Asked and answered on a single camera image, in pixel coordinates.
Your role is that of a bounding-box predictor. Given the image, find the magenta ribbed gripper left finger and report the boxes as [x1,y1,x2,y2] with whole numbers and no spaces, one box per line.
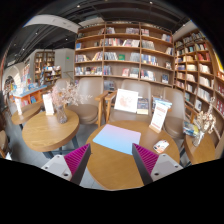
[41,142,92,186]

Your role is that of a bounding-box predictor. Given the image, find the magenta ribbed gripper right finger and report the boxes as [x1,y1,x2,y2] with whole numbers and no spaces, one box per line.
[131,142,184,186]

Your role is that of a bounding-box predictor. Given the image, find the blue pink gradient mouse pad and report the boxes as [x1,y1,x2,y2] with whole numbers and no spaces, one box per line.
[93,124,141,155]

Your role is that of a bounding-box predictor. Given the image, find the small orange white card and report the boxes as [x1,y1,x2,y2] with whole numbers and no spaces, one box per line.
[153,140,169,153]

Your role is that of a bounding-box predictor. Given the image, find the round wooden table centre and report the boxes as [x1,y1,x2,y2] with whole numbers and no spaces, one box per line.
[87,120,180,190]

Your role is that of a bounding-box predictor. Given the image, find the round wooden table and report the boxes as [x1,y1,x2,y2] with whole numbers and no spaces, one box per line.
[22,110,79,152]
[184,134,215,165]
[87,120,180,190]
[11,103,41,125]

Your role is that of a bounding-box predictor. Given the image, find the beige armchair right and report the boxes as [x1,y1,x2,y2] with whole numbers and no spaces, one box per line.
[163,87,185,139]

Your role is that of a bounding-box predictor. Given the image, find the beige armchair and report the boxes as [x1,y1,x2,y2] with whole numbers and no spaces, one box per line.
[106,79,152,123]
[67,77,108,126]
[163,87,185,139]

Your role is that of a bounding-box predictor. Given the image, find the beige armchair left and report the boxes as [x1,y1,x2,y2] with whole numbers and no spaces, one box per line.
[67,77,108,126]

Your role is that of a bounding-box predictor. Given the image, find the orange white table sign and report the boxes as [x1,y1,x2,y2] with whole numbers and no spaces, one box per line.
[149,103,168,133]

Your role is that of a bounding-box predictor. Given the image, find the dark book on chair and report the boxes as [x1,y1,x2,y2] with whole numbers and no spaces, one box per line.
[137,98,149,115]

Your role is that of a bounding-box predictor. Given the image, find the round wooden table right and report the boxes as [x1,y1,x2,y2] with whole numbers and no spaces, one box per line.
[184,134,215,165]

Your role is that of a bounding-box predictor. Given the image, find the blue book on right chair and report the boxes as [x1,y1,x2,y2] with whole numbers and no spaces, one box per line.
[152,96,172,111]

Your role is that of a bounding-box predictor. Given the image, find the white picture board on chair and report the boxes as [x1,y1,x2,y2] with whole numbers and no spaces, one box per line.
[114,89,138,113]

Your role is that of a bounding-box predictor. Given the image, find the glass vase with dried flowers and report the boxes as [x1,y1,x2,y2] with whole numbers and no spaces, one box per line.
[50,81,91,124]

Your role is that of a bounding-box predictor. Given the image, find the white sign stand left table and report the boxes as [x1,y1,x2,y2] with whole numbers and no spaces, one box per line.
[43,94,54,115]

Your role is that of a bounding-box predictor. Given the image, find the round wooden table far left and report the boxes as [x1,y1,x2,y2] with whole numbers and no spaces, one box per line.
[11,103,41,125]

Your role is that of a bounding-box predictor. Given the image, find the beige armchair centre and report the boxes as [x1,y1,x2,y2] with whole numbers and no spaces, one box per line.
[106,79,152,123]

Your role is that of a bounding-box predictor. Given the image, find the vase with dried flowers right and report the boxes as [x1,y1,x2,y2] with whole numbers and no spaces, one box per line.
[192,97,216,147]

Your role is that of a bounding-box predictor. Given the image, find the orange display table with books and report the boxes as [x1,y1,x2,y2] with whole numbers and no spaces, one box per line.
[13,85,47,106]

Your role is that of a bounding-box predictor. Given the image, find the distant wooden bookshelf left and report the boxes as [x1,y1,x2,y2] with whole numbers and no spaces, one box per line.
[34,51,61,86]

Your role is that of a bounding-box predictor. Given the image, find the wooden bookshelf right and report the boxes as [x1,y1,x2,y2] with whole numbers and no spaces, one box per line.
[174,29,224,145]

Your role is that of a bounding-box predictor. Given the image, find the large wooden bookshelf centre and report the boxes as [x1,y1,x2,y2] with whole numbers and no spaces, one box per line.
[74,21,174,87]

